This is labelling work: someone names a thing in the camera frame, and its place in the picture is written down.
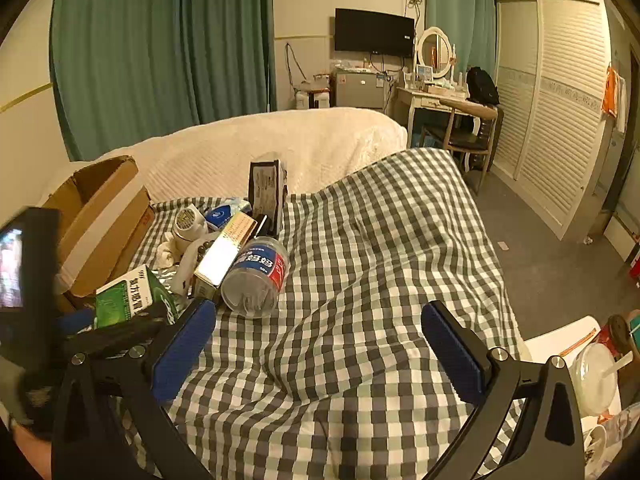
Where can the green medicine box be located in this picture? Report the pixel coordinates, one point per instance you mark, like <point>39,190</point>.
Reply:
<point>125,305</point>

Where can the small white table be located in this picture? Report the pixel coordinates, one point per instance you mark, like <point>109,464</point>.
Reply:
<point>550,336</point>

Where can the plastic cup with straw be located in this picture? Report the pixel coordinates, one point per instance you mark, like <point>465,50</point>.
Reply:
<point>595,375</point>

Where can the white louvered wardrobe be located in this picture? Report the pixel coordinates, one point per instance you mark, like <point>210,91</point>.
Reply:
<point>560,110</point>

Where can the white bedspread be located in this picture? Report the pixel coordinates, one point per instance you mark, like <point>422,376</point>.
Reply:
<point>300,140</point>

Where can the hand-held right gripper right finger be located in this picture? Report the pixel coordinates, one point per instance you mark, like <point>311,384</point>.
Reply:
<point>452,355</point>

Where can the blue tissue pack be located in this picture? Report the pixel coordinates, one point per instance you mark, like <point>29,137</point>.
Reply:
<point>220,216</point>

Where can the person's left forearm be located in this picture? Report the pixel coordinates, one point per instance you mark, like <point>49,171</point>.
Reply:
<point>32,457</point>

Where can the wooden chair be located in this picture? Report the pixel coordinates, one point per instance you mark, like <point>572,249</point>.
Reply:
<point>460,137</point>

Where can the wide green curtain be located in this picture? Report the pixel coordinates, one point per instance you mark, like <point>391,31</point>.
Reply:
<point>150,40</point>

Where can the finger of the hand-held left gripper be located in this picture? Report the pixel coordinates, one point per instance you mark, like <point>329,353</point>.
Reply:
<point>75,321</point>
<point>120,334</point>

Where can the grey mini fridge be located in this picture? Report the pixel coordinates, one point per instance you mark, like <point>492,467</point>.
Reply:
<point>357,90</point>

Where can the white dressing table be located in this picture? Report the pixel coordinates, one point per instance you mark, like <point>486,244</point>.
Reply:
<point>425,102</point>

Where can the black backpack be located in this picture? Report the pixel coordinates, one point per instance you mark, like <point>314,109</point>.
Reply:
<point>481,85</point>

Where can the black television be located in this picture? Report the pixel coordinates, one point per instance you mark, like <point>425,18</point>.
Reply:
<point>372,30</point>

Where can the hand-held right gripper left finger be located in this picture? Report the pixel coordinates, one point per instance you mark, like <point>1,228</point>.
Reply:
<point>181,352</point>

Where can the brown cardboard box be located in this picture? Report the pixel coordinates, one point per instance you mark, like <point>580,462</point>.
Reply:
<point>100,210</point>

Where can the checkered cloth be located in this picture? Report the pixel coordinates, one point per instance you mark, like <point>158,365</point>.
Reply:
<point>375,240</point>

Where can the oval white mirror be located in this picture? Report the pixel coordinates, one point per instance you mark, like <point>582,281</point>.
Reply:
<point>432,50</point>

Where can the orange hanging cloth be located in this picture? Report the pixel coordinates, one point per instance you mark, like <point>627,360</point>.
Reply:
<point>611,95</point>

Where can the clear plastic jar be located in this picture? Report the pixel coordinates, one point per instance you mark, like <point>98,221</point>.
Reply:
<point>255,280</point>

